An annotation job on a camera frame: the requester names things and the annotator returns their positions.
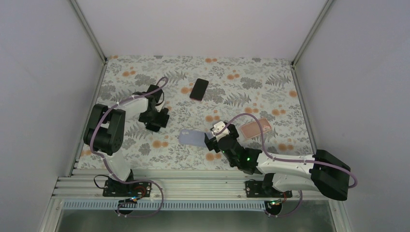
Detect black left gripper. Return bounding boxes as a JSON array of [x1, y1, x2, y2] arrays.
[[139, 109, 170, 128]]

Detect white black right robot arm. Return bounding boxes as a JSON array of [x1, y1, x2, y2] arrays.
[[204, 122, 351, 201]]

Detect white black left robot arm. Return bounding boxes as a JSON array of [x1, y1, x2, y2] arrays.
[[83, 85, 169, 196]]

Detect pink phone case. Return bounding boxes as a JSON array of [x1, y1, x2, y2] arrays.
[[240, 118, 272, 139]]

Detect black phone pink edge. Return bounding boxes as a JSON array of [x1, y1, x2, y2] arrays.
[[190, 78, 209, 101]]

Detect floral patterned table mat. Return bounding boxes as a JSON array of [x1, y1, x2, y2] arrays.
[[97, 56, 312, 170]]

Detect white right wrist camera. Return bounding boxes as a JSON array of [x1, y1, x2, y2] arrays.
[[210, 121, 229, 140]]

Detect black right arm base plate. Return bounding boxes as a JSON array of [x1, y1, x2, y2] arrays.
[[245, 179, 293, 198]]

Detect grey slotted cable duct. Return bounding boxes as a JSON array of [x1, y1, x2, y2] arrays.
[[62, 199, 265, 211]]

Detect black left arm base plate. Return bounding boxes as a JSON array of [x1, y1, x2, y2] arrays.
[[93, 174, 152, 198]]

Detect right aluminium corner post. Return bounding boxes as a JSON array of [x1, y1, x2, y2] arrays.
[[291, 0, 335, 69]]

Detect aluminium corner post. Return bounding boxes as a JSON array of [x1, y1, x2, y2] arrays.
[[291, 0, 335, 69], [69, 0, 107, 64]]

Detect aluminium front rail frame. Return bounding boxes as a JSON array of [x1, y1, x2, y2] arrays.
[[40, 169, 351, 232]]

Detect left aluminium corner post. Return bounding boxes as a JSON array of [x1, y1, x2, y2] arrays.
[[69, 0, 107, 64]]

